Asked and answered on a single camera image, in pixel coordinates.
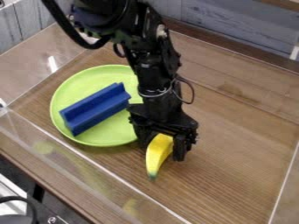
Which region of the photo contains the lime green plate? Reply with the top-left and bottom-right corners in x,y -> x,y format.
50,65 -> 142,147

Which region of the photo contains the yellow toy banana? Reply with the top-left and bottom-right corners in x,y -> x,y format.
146,134 -> 174,180

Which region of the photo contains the blue foam block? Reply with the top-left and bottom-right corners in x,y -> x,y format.
61,82 -> 131,136

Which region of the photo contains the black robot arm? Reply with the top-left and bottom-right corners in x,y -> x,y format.
73,0 -> 199,161

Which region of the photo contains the black cable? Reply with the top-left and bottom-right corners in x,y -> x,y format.
171,74 -> 197,105

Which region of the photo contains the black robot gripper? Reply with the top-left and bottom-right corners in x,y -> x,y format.
126,87 -> 201,163

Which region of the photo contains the thick black arm hose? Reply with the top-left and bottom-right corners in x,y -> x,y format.
40,0 -> 115,51

